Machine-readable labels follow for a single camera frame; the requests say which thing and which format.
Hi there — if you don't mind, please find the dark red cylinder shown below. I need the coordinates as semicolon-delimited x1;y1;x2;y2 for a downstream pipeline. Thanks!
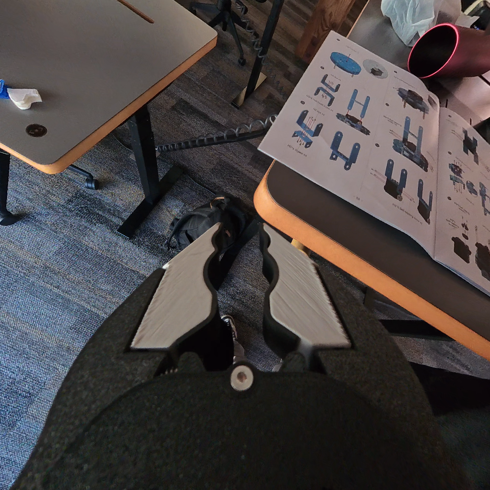
407;22;490;80

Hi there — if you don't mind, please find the white crumpled tissue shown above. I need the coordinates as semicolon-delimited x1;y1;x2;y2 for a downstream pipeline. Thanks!
7;87;43;112

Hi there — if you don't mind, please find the wooden post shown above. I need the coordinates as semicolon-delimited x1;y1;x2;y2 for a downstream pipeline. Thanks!
295;0;358;60

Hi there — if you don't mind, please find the black coiled cable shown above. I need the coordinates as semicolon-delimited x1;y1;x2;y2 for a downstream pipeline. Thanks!
155;13;288;154

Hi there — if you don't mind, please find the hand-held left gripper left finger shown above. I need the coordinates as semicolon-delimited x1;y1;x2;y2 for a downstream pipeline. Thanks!
130;223;223;351

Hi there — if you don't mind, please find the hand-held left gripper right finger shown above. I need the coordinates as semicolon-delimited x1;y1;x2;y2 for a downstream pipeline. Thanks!
260;223;352;349

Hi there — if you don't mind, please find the black device green display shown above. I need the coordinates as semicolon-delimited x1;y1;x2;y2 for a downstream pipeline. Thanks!
463;0;490;30

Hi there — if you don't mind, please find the white plastic bag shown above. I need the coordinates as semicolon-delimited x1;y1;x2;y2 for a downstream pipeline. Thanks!
380;0;463;47

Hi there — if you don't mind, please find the black backpack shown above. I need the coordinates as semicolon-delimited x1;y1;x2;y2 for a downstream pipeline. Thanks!
165;194;262;291

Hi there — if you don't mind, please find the black metal stand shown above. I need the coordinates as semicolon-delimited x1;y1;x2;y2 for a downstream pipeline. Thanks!
231;0;286;109

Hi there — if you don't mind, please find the neighbouring grey desk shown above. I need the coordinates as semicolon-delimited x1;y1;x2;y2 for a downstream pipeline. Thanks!
0;0;219;240

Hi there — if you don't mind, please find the black office chair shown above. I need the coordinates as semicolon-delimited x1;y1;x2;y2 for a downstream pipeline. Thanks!
189;0;249;66

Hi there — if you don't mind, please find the printed instruction sheet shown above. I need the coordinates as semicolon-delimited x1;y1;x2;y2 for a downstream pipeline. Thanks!
258;31;490;297

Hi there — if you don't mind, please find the person's grey sneaker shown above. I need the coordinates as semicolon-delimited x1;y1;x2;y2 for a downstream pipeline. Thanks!
221;314;247;364

